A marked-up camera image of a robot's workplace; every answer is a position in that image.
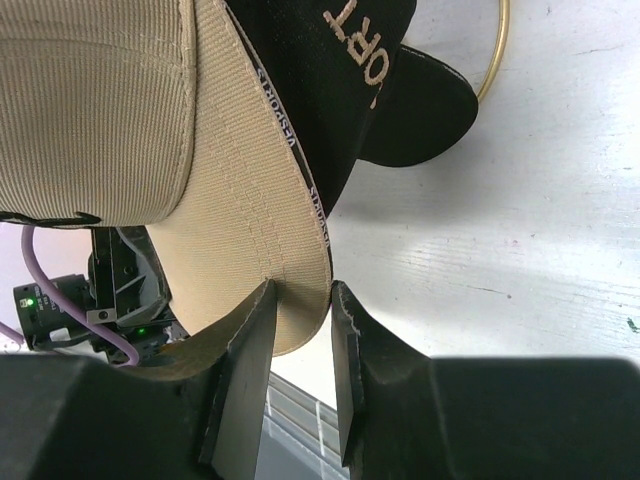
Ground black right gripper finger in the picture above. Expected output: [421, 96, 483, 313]
[331, 281, 639, 479]

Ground black cap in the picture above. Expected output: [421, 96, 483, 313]
[229, 1, 478, 213]

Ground beige cap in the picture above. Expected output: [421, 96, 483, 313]
[1, 1, 332, 356]

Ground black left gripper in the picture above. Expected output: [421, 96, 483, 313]
[1, 226, 278, 479]

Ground aluminium table frame rail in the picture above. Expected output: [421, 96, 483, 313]
[255, 373, 350, 480]

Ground gold wire hat stand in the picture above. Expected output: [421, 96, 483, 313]
[477, 0, 511, 103]

